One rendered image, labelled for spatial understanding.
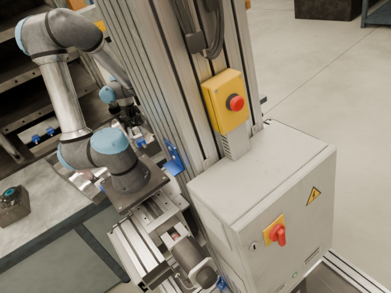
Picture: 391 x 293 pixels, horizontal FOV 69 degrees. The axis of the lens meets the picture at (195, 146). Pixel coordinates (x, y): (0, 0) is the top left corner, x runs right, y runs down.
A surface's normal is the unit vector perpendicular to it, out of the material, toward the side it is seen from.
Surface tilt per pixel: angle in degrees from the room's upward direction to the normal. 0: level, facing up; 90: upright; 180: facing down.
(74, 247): 90
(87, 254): 90
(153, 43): 90
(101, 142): 8
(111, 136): 8
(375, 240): 0
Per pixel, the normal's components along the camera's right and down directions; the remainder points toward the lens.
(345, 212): -0.27, -0.74
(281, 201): 0.55, 0.40
